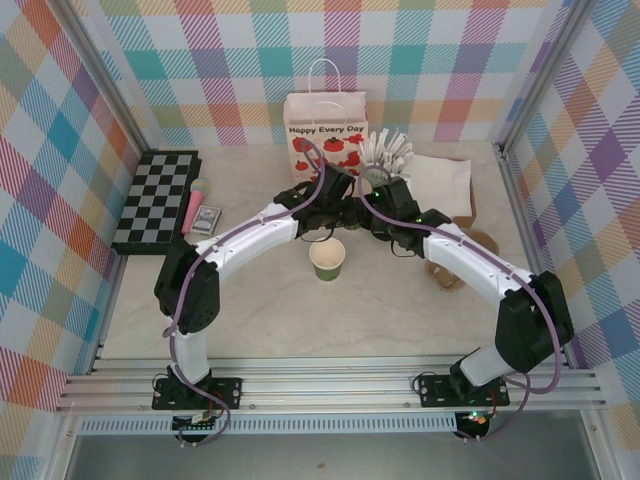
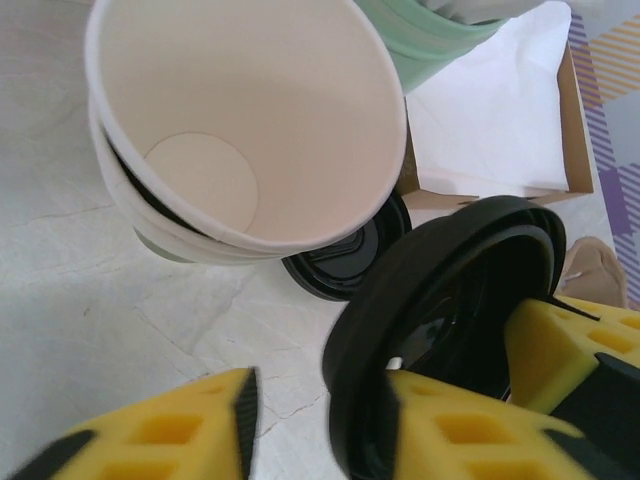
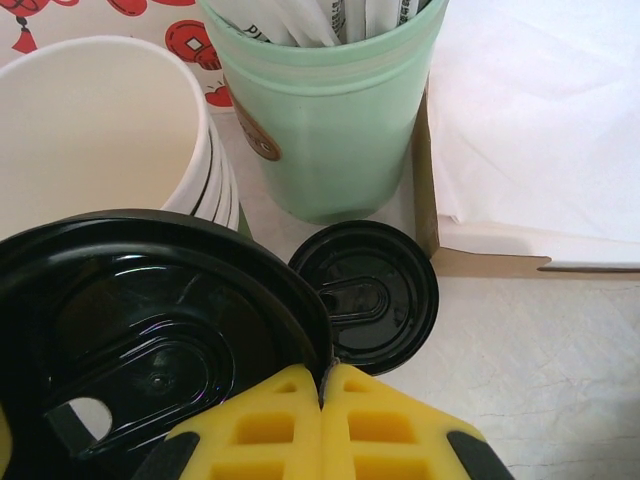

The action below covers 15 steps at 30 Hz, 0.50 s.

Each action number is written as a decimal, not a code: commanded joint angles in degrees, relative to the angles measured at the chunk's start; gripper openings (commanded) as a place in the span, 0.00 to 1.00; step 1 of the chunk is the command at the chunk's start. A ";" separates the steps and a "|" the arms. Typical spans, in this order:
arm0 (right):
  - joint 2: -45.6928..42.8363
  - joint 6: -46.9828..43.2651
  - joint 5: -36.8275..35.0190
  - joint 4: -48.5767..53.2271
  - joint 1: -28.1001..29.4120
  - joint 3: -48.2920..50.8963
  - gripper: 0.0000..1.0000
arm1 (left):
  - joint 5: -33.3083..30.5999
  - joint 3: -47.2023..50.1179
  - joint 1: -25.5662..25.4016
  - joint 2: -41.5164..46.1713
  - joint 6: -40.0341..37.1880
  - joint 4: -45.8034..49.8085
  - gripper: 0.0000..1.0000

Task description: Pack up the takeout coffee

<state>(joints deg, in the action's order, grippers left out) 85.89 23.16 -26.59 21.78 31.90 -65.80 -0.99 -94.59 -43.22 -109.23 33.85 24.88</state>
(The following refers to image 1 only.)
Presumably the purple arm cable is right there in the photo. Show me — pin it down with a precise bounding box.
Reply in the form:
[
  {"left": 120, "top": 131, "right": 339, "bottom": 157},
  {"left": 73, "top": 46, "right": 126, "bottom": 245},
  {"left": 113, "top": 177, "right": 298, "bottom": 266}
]
[
  {"left": 162, "top": 138, "right": 332, "bottom": 448},
  {"left": 360, "top": 167, "right": 562, "bottom": 444}
]

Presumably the aluminium frame post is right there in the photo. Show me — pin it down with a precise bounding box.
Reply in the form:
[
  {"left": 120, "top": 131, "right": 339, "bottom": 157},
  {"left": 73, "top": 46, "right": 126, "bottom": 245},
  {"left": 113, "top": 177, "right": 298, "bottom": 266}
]
[
  {"left": 494, "top": 0, "right": 589, "bottom": 156},
  {"left": 59, "top": 0, "right": 166, "bottom": 154}
]

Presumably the brown cardboard napkin box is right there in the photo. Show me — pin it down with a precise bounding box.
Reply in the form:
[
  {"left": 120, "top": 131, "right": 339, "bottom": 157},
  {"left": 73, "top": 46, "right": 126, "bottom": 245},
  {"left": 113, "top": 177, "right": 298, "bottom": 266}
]
[{"left": 452, "top": 159, "right": 479, "bottom": 226}]

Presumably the white red printed paper bag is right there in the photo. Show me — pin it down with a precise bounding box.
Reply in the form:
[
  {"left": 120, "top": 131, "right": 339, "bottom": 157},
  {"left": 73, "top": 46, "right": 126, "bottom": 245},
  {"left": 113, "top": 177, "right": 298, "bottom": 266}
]
[{"left": 283, "top": 58, "right": 371, "bottom": 189}]

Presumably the brown cardboard cup carrier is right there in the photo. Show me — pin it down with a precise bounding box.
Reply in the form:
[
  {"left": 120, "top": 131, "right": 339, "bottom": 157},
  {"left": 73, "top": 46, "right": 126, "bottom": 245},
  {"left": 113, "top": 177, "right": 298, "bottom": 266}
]
[{"left": 423, "top": 225, "right": 501, "bottom": 292}]

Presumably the small green circuit board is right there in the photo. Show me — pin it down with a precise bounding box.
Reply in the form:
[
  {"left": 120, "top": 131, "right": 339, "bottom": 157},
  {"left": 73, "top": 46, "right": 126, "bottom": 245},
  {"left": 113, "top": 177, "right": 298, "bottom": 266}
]
[
  {"left": 457, "top": 409, "right": 491, "bottom": 429},
  {"left": 172, "top": 412, "right": 221, "bottom": 432}
]

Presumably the slotted grey cable duct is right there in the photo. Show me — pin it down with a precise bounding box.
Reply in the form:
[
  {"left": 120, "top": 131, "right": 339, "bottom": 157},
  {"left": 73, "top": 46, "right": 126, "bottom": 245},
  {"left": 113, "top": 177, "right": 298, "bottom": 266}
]
[{"left": 79, "top": 418, "right": 459, "bottom": 435}]

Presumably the blue playing card box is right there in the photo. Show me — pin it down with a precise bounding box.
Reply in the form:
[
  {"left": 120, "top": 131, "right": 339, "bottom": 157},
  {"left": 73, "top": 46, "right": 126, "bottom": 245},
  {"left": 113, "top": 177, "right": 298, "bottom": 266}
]
[{"left": 190, "top": 203, "right": 225, "bottom": 236}]

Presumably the pink toy microphone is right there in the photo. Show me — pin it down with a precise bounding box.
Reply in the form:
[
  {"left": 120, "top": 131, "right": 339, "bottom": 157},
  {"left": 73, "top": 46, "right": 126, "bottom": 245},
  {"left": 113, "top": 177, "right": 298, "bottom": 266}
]
[{"left": 180, "top": 178, "right": 211, "bottom": 235}]

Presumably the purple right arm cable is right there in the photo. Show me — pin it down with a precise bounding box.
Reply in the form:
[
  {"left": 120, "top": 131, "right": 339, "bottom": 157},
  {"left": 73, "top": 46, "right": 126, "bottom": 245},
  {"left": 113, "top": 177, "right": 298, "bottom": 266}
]
[{"left": 360, "top": 167, "right": 562, "bottom": 444}]

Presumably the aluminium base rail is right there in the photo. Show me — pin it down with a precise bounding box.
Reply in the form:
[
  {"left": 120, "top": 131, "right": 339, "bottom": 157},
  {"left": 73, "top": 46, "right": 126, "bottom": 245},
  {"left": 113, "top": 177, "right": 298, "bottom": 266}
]
[{"left": 54, "top": 355, "right": 609, "bottom": 414}]

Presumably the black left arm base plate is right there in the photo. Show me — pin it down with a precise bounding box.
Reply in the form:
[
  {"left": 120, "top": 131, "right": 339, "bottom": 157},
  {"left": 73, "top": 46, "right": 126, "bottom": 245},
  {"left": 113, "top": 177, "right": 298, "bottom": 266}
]
[{"left": 151, "top": 375, "right": 245, "bottom": 412}]

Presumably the black and grey checkerboard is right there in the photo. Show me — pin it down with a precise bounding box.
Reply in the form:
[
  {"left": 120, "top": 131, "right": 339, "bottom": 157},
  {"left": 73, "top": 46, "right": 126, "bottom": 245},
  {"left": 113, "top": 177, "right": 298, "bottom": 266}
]
[{"left": 110, "top": 151, "right": 204, "bottom": 256}]

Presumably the aluminium side rail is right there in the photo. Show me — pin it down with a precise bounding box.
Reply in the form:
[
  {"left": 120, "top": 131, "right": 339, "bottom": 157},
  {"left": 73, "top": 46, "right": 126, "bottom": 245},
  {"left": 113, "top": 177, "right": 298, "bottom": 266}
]
[{"left": 499, "top": 142, "right": 571, "bottom": 369}]

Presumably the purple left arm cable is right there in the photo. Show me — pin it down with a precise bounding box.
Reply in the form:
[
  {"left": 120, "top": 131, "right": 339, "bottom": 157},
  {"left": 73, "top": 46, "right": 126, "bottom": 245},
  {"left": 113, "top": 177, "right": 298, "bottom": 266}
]
[{"left": 162, "top": 138, "right": 332, "bottom": 448}]

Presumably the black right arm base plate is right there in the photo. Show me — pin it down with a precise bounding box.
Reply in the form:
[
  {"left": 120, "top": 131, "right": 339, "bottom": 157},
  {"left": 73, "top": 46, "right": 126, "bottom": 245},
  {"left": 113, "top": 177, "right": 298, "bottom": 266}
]
[{"left": 417, "top": 373, "right": 511, "bottom": 409}]

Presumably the white paper napkin stack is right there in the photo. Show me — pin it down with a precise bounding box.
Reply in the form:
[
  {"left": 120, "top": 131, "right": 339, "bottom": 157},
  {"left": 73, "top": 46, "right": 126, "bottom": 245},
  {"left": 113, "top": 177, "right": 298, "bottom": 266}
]
[{"left": 407, "top": 153, "right": 474, "bottom": 217}]

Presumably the green paper coffee cup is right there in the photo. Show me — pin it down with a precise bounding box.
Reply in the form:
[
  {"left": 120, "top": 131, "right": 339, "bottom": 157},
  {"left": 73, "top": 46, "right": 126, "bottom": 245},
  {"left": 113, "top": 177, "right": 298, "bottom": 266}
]
[{"left": 308, "top": 238, "right": 346, "bottom": 282}]

